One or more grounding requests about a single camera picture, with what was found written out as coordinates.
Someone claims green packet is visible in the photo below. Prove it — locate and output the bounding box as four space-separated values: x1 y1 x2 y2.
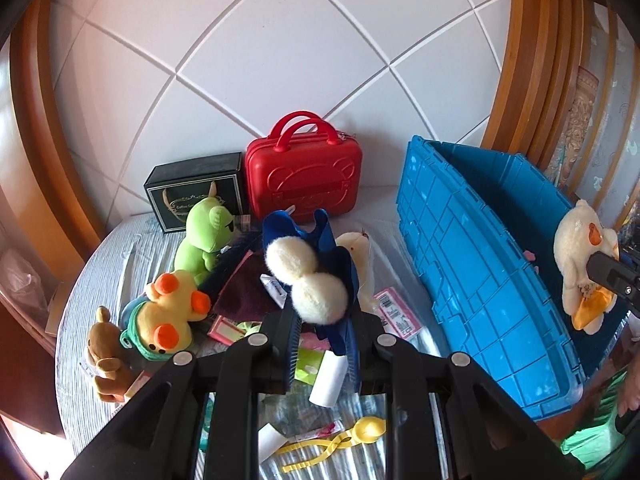
295 350 326 386

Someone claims red small suitcase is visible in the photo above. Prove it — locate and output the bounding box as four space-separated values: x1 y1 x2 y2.
244 111 364 222

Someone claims brown bear plush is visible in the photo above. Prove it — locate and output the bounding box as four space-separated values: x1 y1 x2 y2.
86 306 138 403

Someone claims yellow duck plush green hood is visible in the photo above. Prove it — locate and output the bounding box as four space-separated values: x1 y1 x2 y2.
120 270 212 361

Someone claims pink packet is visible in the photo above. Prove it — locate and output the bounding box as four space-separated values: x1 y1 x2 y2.
372 287 423 341

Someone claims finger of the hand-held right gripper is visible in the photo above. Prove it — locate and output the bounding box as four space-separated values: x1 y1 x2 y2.
586 252 640 313

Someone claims clear plastic bag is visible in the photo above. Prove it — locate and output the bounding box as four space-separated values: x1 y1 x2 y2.
0 247 51 316

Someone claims blue plush with white pompoms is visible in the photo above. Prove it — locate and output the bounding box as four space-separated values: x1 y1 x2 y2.
261 208 362 396

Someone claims maroon cloth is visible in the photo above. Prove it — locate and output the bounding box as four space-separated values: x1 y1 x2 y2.
212 250 296 323

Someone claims white paper roll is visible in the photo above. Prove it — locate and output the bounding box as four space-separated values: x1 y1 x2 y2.
308 350 347 407

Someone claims red pink stick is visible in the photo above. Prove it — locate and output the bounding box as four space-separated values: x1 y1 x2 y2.
295 422 343 443

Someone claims white card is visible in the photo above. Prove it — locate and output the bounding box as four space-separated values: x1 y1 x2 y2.
258 422 291 463

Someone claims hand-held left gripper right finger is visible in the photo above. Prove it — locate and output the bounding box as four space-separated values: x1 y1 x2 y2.
349 310 587 480

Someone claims black gift box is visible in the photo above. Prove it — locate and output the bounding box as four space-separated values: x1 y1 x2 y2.
144 152 246 233

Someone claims cream duck plush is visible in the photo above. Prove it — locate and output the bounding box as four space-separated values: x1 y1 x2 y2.
553 199 621 337

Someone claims blue plastic crate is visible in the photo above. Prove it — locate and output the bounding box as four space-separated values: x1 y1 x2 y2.
396 135 633 421

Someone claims green patterned cloth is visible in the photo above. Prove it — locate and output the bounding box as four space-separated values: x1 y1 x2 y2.
560 370 640 471

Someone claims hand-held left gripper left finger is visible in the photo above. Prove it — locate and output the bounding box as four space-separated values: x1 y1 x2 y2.
60 310 303 480

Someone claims yellow plastic clip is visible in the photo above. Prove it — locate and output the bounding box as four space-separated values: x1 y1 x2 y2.
275 416 388 475

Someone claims patterned curtain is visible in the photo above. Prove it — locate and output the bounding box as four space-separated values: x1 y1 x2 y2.
550 25 640 231

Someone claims wooden panel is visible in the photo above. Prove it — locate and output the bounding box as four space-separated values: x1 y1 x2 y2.
480 0 621 171
10 0 106 356

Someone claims pink box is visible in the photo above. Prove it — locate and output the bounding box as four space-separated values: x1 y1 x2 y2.
207 316 246 345

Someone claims cream plush toy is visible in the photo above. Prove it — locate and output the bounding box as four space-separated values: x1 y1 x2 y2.
336 230 376 316

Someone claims green frog plush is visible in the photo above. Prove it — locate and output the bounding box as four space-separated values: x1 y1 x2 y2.
173 182 236 286

